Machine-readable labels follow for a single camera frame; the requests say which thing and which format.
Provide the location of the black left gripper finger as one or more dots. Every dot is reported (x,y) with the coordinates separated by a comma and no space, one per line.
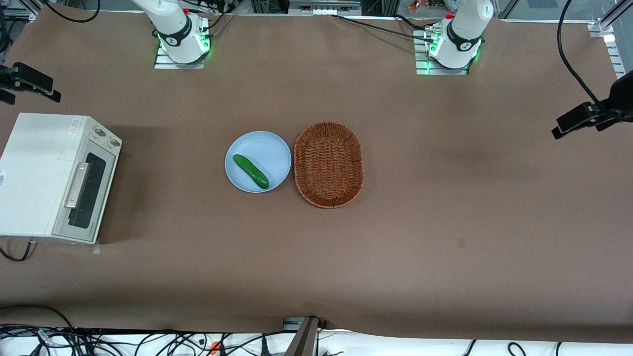
(607,122)
(576,118)

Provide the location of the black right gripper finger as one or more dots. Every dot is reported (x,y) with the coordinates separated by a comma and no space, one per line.
(7,97)
(34,79)

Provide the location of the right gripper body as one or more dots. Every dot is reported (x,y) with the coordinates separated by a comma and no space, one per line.
(6,74)

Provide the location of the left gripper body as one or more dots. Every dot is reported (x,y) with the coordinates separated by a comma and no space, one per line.
(619,99)

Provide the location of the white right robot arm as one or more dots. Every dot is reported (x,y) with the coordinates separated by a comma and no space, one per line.
(175,29)

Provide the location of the white toaster oven body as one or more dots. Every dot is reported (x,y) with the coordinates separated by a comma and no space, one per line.
(34,168)

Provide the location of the round oven knob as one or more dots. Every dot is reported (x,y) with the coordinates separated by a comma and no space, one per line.
(100,132)
(114,143)

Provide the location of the red warning sticker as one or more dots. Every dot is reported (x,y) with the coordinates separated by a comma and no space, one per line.
(74,126)

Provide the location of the brown paper table cover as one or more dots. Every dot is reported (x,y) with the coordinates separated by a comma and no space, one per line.
(445,222)

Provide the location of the green cucumber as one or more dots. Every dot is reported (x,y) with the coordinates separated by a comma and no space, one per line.
(250,171)

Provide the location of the light blue plate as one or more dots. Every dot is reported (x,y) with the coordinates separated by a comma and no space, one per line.
(269,153)

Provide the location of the brown wicker basket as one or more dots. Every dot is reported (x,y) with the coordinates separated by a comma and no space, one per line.
(329,165)

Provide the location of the grey power strip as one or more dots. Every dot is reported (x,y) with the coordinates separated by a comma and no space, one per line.
(324,7)

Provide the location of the aluminium frame rail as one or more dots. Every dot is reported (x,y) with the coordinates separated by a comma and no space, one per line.
(610,42)

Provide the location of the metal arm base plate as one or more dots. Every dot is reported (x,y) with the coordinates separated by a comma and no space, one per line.
(423,66)
(163,63)

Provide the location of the aluminium profile post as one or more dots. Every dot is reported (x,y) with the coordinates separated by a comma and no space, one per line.
(302,338)

